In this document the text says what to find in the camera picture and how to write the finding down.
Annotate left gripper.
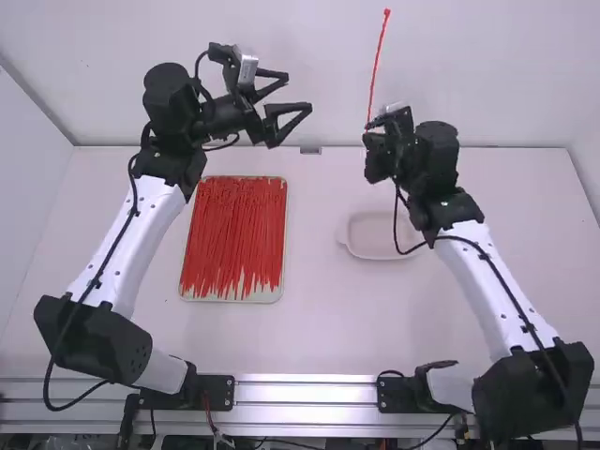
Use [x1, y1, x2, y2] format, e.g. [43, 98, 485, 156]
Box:
[229, 68, 314, 150]

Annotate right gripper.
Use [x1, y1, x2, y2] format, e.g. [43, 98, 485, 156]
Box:
[361, 116, 416, 186]

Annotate orange cable tie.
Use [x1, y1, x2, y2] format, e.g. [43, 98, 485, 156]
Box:
[364, 7, 393, 131]

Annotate white dish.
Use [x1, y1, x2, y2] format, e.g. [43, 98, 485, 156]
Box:
[336, 210, 426, 262]

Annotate pale tray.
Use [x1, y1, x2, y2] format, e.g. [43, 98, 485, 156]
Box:
[177, 173, 289, 305]

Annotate silver rails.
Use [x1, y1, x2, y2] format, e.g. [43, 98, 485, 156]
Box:
[0, 372, 600, 444]

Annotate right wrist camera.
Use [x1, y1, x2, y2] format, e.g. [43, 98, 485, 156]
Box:
[380, 102, 414, 119]

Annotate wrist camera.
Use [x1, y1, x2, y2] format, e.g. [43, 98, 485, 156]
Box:
[233, 46, 262, 88]
[380, 102, 414, 119]

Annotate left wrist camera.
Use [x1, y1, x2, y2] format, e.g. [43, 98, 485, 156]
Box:
[233, 46, 262, 88]

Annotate black cable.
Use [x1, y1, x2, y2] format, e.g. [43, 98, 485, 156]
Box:
[193, 48, 215, 102]
[391, 180, 433, 257]
[42, 299, 114, 414]

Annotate row of orange cable ties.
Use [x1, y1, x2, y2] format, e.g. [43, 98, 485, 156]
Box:
[180, 175, 288, 299]

